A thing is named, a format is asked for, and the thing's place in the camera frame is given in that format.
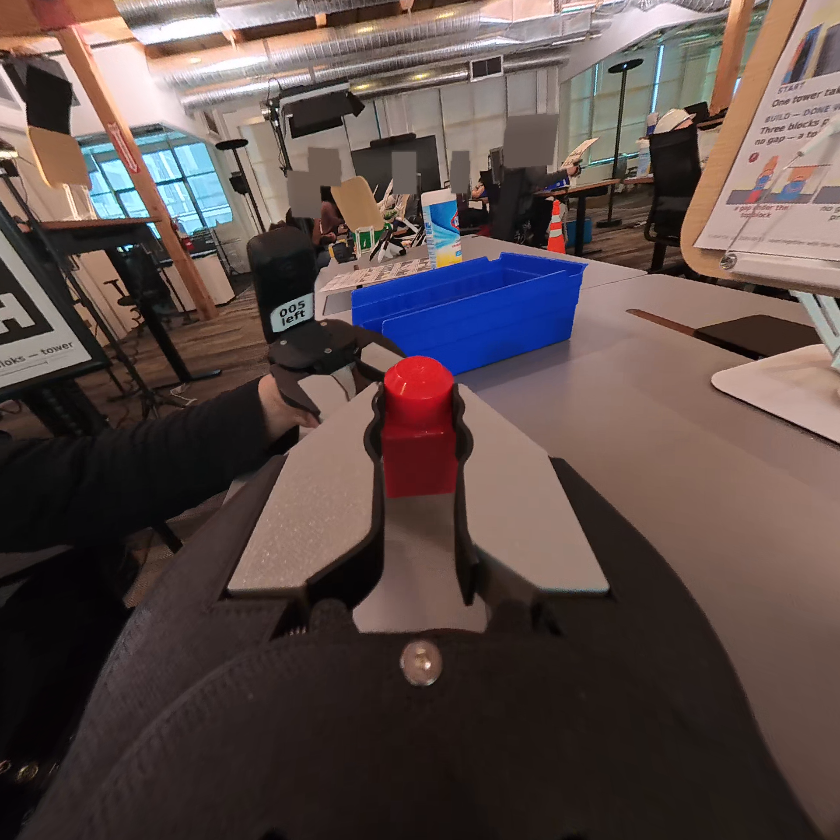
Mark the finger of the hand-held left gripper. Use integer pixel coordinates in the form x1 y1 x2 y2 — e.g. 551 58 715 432
357 344 403 376
300 372 355 421

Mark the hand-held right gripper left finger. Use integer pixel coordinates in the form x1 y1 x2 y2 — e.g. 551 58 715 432
226 384 388 607

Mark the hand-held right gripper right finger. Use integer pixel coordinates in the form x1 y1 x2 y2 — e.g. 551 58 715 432
453 384 613 607

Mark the red mega block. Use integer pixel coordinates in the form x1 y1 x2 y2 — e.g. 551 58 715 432
378 357 463 500

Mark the blue plastic bin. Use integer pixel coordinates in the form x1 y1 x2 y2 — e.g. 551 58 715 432
351 252 588 378

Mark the person's left forearm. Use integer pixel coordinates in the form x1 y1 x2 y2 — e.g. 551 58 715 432
0 381 283 552

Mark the person's left hand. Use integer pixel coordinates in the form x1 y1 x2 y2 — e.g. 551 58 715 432
259 377 321 442

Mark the printed paper sheet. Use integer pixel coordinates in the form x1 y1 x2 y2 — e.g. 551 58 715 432
322 256 434 292

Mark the blue white wipes canister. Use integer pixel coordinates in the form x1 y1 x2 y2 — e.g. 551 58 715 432
422 191 463 270

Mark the large black display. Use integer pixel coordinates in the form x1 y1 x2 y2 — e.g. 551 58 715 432
351 136 443 198

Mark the black standing desk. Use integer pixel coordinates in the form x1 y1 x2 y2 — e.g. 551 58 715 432
40 217 224 388

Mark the black office chair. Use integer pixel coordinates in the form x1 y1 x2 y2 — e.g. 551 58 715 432
644 125 704 274
486 168 542 244

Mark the framed marker sign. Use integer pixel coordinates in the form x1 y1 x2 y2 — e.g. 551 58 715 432
0 210 109 395

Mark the wooden document stand white base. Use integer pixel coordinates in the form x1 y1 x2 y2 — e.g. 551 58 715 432
680 0 840 445

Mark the laminated instruction sheet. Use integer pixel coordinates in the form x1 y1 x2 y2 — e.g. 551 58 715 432
696 0 840 263

